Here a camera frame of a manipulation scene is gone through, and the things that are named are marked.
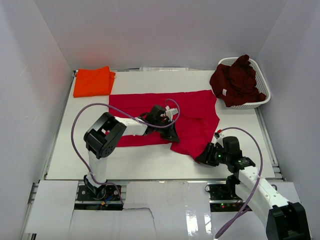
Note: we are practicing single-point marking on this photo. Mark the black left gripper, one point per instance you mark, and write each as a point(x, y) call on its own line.
point(171, 134)

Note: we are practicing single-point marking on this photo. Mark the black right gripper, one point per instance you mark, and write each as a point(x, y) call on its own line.
point(206, 156)

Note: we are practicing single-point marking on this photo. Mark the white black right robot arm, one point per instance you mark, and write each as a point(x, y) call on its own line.
point(282, 219)

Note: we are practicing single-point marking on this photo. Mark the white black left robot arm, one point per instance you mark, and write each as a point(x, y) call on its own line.
point(105, 134)

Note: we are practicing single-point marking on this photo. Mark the dark maroon t shirt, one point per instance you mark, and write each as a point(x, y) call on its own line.
point(236, 84)

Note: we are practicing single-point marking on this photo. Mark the white plastic laundry basket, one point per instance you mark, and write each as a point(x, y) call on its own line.
point(261, 83)

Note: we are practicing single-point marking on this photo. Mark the orange folded t shirt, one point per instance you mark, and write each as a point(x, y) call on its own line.
point(94, 82)

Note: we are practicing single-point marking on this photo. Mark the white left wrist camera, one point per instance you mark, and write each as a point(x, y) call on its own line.
point(171, 112)

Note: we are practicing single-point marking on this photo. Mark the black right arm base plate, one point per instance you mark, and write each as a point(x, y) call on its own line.
point(221, 199)

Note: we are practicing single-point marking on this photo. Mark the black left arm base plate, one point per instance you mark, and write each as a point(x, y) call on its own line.
point(107, 200)

